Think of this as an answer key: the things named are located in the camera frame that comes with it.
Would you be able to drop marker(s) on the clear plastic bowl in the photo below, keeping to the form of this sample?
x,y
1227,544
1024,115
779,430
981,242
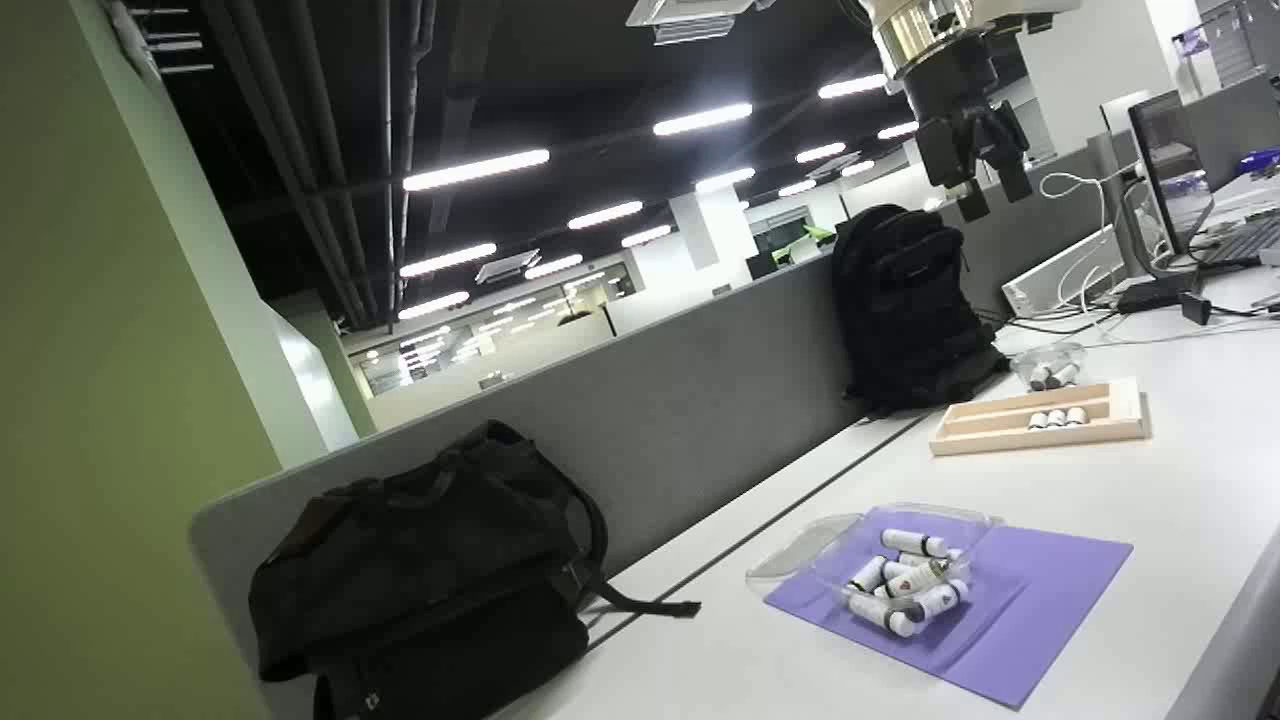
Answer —
x,y
961,535

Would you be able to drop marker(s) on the black backpack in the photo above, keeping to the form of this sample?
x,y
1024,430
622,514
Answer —
x,y
913,312

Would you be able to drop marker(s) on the white tube with black cap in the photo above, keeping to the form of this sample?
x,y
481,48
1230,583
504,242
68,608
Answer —
x,y
948,564
883,612
943,598
869,574
913,542
910,579

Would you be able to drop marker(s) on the round clear container with items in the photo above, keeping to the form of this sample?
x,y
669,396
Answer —
x,y
1050,367

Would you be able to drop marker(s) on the purple mat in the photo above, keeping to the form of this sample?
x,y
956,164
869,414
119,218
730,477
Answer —
x,y
1052,604

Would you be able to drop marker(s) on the fluorescent ceiling light tube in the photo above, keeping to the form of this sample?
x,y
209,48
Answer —
x,y
703,116
820,155
448,263
607,213
855,86
434,304
476,168
726,177

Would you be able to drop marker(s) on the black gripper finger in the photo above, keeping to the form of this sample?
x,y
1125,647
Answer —
x,y
975,200
1013,164

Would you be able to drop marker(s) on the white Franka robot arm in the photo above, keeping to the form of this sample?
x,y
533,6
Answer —
x,y
934,26

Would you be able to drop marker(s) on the white tube in wooden tray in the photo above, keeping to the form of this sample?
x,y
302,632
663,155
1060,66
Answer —
x,y
1036,416
1059,416
1078,416

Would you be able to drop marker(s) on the wooden tray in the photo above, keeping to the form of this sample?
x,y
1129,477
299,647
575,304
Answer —
x,y
1013,439

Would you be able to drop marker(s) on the ceiling air conditioner unit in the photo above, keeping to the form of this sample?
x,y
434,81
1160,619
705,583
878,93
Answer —
x,y
695,18

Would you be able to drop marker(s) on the black power adapter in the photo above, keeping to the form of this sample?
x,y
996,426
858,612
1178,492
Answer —
x,y
1159,295

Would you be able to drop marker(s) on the black duffel bag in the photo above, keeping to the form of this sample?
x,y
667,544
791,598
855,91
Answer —
x,y
425,574

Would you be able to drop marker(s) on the gray desk partition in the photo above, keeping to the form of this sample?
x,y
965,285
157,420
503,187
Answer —
x,y
695,414

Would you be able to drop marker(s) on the white slotted box device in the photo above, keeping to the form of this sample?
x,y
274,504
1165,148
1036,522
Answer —
x,y
1060,274

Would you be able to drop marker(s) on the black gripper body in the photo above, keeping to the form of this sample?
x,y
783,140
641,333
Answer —
x,y
961,100

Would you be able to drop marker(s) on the laptop computer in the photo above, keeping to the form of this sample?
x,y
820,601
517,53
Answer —
x,y
1187,161

